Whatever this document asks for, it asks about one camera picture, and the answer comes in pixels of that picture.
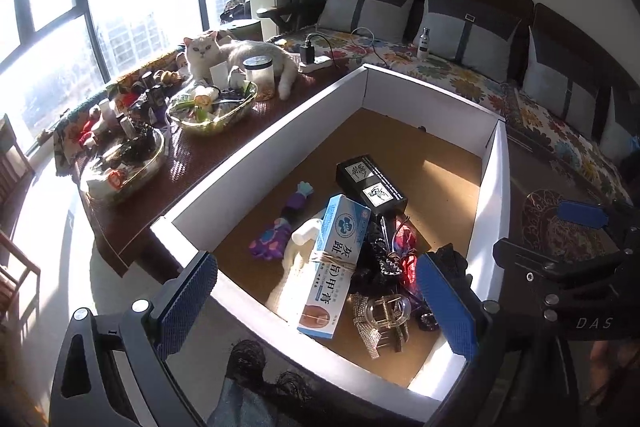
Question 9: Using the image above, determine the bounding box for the black box with white labels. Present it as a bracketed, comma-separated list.
[335, 154, 408, 214]

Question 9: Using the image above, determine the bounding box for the clear plastic hair clip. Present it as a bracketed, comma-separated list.
[364, 294, 413, 333]

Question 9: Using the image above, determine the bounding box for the red packet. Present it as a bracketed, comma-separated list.
[392, 216, 420, 290]

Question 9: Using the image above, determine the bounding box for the brown side table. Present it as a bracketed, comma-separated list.
[75, 67, 361, 273]

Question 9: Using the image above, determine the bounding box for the silver rhinestone bow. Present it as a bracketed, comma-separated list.
[347, 294, 411, 360]

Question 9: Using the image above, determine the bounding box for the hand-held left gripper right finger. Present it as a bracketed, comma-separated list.
[416, 252, 581, 427]

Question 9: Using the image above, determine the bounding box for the blue and white carton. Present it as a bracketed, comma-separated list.
[296, 194, 373, 340]

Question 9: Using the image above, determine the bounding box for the green container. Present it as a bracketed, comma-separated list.
[227, 19, 263, 42]

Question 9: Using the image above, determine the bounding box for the wooden chair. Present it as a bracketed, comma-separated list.
[0, 114, 43, 323]

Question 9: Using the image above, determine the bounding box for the white power strip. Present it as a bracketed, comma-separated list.
[298, 56, 332, 74]

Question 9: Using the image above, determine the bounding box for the black scrunchie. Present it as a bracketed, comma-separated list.
[350, 227, 401, 293]

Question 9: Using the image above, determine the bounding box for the person's right hand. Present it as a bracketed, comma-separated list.
[590, 341, 636, 375]

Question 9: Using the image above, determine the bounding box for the white tube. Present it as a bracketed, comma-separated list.
[292, 217, 326, 258]

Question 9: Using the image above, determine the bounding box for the glass jar with dark lid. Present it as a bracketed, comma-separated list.
[242, 56, 276, 100]

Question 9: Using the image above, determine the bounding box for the grey sofa pillow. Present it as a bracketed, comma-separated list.
[412, 0, 523, 82]
[597, 87, 640, 168]
[520, 27, 613, 142]
[317, 0, 421, 45]

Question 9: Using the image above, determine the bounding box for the white cat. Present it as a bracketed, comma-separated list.
[182, 31, 300, 100]

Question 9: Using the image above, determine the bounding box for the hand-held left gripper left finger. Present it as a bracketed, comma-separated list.
[50, 251, 219, 427]

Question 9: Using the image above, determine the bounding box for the purple paw toy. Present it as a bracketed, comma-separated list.
[248, 216, 296, 263]

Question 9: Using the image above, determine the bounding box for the white cardboard box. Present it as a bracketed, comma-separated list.
[150, 63, 512, 423]

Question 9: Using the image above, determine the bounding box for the glass bowl with trinkets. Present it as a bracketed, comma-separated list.
[166, 79, 259, 136]
[80, 127, 167, 208]

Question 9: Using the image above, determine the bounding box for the cream knitted glove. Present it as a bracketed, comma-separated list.
[265, 237, 321, 323]

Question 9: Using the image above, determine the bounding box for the dark window frame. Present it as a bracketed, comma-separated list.
[0, 0, 251, 148]

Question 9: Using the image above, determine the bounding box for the dark wooden sofa armrest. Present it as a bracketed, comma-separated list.
[256, 4, 301, 28]

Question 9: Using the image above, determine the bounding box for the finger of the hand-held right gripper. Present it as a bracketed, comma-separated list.
[556, 200, 633, 240]
[492, 237, 626, 295]

